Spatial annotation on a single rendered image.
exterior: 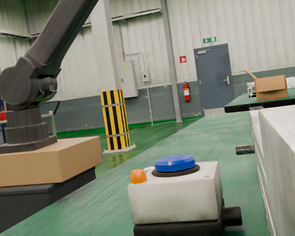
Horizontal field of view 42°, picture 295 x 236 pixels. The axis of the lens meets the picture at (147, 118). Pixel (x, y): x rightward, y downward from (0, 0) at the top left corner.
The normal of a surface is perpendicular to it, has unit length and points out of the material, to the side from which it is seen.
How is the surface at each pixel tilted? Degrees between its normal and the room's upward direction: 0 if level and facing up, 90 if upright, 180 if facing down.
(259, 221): 0
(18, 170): 90
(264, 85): 68
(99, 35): 90
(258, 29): 90
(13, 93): 91
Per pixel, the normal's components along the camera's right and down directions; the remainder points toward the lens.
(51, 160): -0.30, 0.10
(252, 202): -0.14, -0.99
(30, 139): 0.39, 0.02
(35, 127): 0.71, -0.04
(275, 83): -0.36, -0.27
